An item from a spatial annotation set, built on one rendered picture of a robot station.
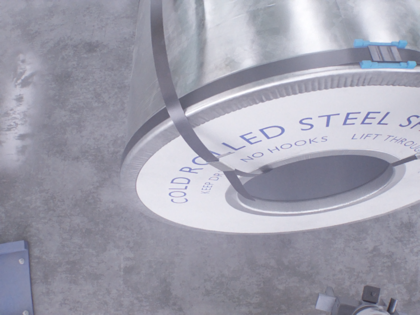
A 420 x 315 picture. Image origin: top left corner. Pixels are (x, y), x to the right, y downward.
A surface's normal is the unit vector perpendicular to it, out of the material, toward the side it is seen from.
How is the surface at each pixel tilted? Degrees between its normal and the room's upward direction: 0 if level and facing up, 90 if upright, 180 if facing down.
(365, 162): 70
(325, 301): 25
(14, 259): 0
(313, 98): 90
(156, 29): 30
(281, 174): 12
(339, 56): 17
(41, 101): 0
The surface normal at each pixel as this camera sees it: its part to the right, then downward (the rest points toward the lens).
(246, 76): -0.45, -0.37
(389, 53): -0.04, -0.43
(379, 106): 0.04, 0.90
